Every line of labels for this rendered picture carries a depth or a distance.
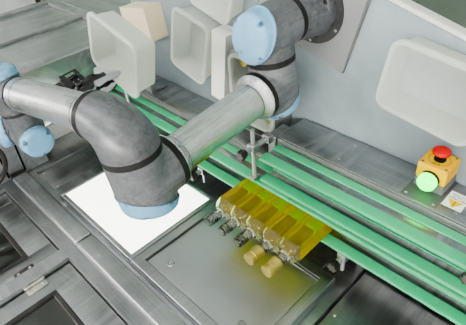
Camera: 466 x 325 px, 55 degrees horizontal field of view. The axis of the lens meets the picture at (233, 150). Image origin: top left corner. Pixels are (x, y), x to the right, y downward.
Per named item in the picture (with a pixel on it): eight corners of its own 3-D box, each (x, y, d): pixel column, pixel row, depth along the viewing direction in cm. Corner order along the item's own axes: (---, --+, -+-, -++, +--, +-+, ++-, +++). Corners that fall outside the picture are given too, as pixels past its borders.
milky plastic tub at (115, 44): (112, -1, 124) (84, 8, 119) (164, 38, 115) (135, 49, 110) (116, 52, 137) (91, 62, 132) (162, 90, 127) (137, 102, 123)
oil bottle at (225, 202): (263, 178, 140) (213, 215, 128) (263, 164, 136) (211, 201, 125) (277, 186, 136) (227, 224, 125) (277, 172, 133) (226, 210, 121)
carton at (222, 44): (224, 87, 154) (211, 94, 151) (225, 23, 138) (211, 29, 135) (236, 95, 151) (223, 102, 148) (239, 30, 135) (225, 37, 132)
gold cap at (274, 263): (279, 269, 111) (267, 279, 108) (270, 257, 111) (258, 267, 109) (285, 265, 108) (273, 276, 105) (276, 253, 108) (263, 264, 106)
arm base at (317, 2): (295, -37, 107) (267, -24, 102) (344, -7, 101) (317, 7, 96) (283, 16, 119) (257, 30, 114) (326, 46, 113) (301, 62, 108)
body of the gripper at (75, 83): (76, 66, 124) (37, 86, 119) (94, 81, 120) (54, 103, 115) (83, 86, 130) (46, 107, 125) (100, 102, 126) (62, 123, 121)
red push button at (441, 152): (426, 161, 102) (429, 150, 100) (435, 153, 104) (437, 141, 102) (444, 168, 100) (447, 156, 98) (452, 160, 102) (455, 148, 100)
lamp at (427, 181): (418, 182, 105) (412, 188, 103) (421, 167, 102) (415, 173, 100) (437, 190, 102) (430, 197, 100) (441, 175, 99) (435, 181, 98)
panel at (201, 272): (141, 154, 175) (61, 199, 156) (139, 148, 173) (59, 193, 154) (335, 284, 121) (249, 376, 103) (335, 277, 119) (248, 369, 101)
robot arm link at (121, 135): (105, 118, 69) (-37, 77, 97) (127, 174, 75) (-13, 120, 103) (157, 84, 76) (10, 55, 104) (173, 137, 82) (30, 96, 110)
